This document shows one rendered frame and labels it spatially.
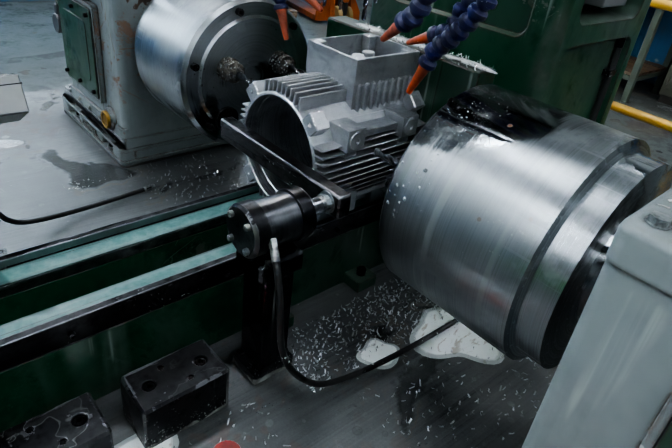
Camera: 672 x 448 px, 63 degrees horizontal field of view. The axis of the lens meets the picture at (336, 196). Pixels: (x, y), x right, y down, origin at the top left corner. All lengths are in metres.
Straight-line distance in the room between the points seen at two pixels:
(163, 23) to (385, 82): 0.39
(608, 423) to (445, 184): 0.23
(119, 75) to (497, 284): 0.80
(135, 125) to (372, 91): 0.54
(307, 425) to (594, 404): 0.32
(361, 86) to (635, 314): 0.43
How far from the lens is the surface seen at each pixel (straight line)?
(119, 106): 1.12
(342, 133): 0.68
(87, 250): 0.73
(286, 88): 0.70
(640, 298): 0.44
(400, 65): 0.77
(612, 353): 0.47
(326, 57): 0.75
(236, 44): 0.90
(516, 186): 0.50
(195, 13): 0.91
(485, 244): 0.50
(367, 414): 0.69
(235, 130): 0.76
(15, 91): 0.80
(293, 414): 0.68
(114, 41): 1.08
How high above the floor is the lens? 1.34
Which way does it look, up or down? 30 degrees down
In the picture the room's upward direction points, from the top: 7 degrees clockwise
